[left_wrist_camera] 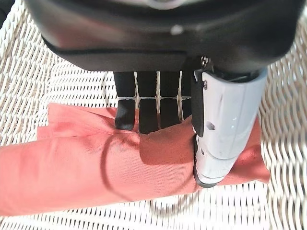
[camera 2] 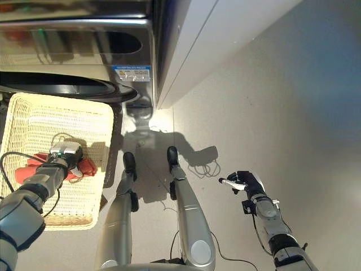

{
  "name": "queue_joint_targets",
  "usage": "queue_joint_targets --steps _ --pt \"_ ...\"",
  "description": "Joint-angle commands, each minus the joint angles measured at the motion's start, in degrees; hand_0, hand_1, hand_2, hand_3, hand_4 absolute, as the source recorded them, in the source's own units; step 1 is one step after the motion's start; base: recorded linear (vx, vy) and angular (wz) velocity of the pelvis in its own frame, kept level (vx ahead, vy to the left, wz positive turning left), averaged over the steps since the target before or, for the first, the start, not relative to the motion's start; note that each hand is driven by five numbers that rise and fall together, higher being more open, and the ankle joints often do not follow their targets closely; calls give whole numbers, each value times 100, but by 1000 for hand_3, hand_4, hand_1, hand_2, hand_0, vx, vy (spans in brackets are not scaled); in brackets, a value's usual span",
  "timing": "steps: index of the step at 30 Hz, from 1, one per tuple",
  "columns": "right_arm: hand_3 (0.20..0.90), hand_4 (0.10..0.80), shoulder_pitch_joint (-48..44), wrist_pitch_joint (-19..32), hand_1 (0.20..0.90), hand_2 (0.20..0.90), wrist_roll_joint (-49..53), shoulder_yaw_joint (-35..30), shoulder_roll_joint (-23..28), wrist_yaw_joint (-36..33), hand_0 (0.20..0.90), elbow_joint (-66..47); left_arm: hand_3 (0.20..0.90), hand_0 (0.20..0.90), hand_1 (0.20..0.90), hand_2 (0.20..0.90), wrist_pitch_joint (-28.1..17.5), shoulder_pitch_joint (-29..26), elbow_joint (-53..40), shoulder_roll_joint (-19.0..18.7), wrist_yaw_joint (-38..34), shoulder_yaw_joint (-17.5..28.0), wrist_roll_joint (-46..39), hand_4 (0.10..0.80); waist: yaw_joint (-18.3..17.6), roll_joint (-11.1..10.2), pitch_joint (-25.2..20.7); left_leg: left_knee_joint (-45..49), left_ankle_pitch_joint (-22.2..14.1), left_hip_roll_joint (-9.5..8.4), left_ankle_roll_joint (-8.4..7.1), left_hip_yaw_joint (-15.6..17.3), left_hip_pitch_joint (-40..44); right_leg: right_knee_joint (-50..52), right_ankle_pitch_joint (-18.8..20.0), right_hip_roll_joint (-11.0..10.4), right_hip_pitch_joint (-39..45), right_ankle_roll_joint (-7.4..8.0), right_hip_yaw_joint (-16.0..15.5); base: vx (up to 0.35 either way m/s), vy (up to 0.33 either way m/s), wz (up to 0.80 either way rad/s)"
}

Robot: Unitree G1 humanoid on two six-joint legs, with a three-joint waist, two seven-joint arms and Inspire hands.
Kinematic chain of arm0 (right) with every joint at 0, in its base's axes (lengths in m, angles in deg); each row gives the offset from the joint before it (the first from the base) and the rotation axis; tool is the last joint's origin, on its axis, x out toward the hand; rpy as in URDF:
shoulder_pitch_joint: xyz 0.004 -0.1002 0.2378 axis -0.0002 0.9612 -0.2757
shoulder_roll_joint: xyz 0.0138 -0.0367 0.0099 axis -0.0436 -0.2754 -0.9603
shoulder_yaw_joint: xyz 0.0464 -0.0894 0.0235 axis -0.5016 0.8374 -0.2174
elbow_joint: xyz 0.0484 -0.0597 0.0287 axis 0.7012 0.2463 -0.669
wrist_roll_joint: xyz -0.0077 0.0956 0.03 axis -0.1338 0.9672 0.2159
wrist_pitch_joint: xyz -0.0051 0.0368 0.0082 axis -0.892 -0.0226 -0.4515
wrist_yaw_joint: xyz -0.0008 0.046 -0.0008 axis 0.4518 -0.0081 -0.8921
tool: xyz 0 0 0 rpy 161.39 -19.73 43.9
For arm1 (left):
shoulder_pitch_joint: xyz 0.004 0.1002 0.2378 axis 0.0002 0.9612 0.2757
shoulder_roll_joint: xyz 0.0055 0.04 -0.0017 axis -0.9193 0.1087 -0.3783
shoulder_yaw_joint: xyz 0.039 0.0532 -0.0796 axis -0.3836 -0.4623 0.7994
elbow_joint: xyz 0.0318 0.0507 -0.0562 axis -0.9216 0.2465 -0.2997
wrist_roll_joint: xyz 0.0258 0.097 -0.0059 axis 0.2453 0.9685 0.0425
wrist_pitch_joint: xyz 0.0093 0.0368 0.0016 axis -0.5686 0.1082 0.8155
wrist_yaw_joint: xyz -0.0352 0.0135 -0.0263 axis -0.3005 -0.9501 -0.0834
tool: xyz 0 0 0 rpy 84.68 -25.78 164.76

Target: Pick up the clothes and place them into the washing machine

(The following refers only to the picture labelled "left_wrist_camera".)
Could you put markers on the white wicker laundry basket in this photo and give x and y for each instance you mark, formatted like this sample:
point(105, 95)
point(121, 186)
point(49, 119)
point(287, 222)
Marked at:
point(216, 210)

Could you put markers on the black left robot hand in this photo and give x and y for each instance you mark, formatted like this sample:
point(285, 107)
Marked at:
point(156, 31)

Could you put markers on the red cloth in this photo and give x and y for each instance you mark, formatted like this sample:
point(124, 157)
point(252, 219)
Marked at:
point(60, 167)

